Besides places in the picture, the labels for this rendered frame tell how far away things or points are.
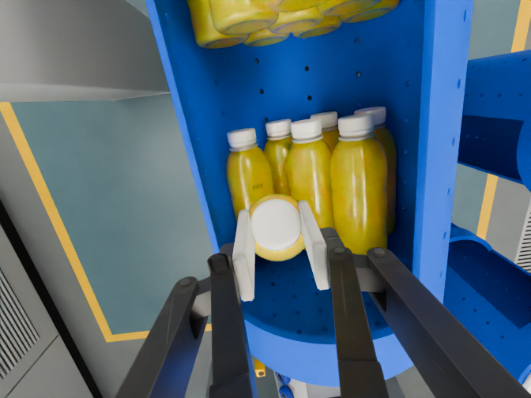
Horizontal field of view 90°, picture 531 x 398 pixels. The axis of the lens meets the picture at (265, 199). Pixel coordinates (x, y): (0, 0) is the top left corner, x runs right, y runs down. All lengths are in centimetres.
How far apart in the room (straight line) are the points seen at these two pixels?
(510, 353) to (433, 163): 71
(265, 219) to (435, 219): 14
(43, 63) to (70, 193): 116
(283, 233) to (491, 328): 78
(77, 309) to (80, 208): 75
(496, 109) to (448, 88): 44
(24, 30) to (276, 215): 63
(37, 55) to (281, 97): 49
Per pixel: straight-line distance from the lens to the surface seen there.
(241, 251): 15
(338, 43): 45
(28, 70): 70
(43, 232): 202
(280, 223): 20
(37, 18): 78
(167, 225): 166
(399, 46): 41
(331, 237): 17
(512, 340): 90
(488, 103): 70
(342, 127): 32
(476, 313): 95
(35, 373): 222
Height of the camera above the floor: 141
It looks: 69 degrees down
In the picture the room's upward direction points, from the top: 176 degrees clockwise
